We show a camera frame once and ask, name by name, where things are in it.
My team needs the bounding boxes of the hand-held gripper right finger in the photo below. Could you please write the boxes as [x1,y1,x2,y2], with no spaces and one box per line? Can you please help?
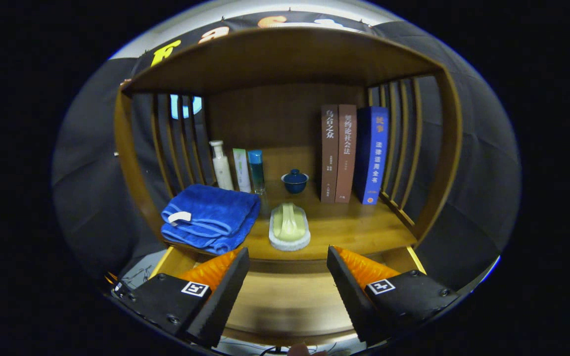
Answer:
[327,245,461,346]

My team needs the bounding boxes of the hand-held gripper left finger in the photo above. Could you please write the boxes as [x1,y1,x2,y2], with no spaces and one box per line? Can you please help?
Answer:
[111,247,251,348]

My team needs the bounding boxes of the pale green scrub brush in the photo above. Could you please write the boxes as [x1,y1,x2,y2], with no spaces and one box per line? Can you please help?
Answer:
[269,202,311,252]

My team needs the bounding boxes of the wooden countertop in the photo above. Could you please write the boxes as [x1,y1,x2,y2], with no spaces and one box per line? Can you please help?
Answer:
[164,180,418,262]

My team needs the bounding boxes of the wooden cabinet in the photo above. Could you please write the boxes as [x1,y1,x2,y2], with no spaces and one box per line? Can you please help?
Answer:
[114,26,464,263]

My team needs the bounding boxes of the folded blue towel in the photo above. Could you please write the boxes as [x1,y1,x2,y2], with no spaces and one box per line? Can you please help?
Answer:
[160,184,262,255]

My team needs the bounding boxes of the blue lidded teacup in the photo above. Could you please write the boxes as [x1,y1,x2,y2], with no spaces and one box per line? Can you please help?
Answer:
[281,169,309,194]

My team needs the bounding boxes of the white pump bottle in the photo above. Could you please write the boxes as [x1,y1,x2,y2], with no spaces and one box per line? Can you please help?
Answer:
[209,140,235,191]

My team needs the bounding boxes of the white green tube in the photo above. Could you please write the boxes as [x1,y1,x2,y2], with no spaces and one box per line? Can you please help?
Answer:
[232,148,252,193]

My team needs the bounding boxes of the teal bottle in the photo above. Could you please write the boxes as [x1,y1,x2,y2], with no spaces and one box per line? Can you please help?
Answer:
[247,150,266,195]

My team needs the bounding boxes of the reddish brown book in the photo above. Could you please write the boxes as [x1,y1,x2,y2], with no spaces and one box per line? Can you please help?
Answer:
[335,104,358,204]

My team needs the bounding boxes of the dark brown book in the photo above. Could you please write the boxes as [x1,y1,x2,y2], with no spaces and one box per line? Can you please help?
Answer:
[321,104,339,203]

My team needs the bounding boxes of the blue book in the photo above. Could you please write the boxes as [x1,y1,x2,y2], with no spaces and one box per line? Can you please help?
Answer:
[353,106,389,205]

